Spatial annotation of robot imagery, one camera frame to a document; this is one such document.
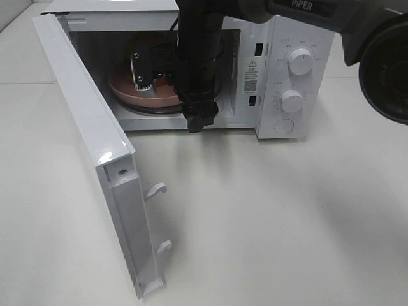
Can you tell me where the round white door release button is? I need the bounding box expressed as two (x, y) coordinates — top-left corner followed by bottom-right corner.
(274, 119), (295, 135)

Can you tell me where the white warning label sticker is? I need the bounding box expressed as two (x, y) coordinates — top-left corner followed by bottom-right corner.
(242, 56), (262, 94)

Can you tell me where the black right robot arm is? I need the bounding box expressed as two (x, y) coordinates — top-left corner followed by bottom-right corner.
(129, 1), (407, 139)

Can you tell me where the upper white microwave knob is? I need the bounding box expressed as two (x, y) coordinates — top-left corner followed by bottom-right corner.
(286, 47), (314, 76)

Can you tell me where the white microwave door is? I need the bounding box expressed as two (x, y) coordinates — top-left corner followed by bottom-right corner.
(33, 14), (172, 298)

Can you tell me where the burger with lettuce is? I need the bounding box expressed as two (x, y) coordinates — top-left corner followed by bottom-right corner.
(124, 31), (178, 87)

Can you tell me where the lower white microwave knob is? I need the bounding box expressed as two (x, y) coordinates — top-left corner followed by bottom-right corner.
(280, 89), (303, 113)

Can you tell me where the white microwave oven body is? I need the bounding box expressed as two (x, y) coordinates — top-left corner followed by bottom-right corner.
(33, 1), (334, 139)

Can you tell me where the glass microwave turntable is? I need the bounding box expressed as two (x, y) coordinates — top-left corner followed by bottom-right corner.
(112, 76), (224, 116)

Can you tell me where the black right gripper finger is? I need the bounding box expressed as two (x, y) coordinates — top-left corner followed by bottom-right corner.
(131, 45), (157, 99)

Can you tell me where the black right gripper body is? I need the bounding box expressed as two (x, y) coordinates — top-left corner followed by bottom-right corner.
(150, 42), (222, 133)

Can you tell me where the pink round plate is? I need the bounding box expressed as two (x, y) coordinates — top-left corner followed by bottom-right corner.
(108, 62), (181, 108)

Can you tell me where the white microwave knob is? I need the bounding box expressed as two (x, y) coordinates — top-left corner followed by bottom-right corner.
(286, 47), (314, 76)
(280, 89), (303, 113)

